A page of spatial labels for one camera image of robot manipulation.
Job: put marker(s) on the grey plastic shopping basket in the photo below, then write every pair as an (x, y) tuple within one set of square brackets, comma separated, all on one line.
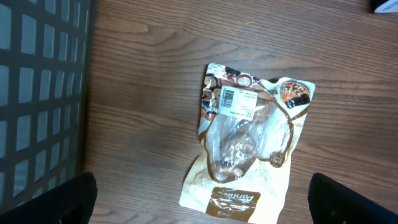
[(45, 68)]

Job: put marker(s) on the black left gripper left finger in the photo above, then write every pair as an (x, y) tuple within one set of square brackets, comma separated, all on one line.
[(71, 202)]

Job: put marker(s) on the dried mushroom pouch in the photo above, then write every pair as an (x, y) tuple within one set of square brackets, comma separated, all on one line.
[(249, 128)]

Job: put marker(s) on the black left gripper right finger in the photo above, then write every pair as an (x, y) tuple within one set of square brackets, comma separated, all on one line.
[(331, 202)]

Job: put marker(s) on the white barcode scanner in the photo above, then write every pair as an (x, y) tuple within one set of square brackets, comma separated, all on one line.
[(384, 6)]

